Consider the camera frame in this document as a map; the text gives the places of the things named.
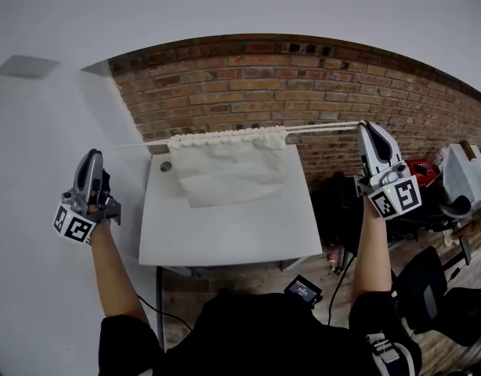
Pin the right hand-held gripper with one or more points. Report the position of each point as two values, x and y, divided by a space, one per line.
395 200

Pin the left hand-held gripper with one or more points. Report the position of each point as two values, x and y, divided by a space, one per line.
77 225

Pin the person's left forearm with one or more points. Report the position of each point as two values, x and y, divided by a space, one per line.
115 272

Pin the person's right forearm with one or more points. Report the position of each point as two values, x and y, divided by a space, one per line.
371 249

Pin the red box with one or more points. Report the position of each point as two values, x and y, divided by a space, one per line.
420 171

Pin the grey white appliance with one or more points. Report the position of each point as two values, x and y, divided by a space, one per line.
461 178

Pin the dark glass bottle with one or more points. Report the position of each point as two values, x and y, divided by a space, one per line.
334 259

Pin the grey table leg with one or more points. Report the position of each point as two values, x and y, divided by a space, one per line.
160 308

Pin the small black screen device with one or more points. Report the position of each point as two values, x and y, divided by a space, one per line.
302 290

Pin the black office chair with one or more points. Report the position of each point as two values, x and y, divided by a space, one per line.
428 296

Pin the person's striped sneaker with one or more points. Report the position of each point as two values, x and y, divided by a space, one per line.
391 356

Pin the person's black shirt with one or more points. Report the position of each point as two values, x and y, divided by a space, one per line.
264 339

